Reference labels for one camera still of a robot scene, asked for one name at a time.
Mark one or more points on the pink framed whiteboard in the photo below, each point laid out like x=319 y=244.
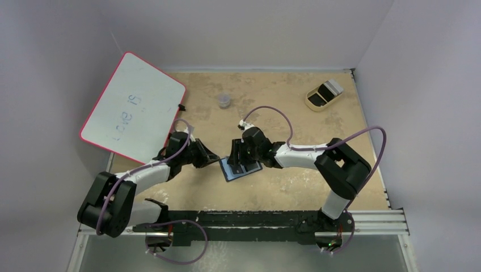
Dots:
x=135 y=112

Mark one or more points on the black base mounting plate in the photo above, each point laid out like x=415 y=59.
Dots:
x=305 y=227

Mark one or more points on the small clear plastic cup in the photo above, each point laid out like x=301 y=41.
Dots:
x=224 y=100

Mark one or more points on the blue leather card holder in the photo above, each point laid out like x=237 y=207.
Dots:
x=233 y=169

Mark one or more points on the stack of credit cards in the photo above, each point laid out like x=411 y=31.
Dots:
x=330 y=90

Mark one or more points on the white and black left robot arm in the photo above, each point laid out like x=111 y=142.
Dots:
x=109 y=206

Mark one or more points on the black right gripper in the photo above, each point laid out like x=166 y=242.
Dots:
x=237 y=154

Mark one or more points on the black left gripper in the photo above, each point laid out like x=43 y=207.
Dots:
x=205 y=157

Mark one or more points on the aluminium extrusion rail frame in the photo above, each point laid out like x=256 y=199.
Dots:
x=273 y=102

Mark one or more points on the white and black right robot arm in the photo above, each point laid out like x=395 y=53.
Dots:
x=342 y=168

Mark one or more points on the beige oval card tray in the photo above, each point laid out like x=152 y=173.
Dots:
x=315 y=102

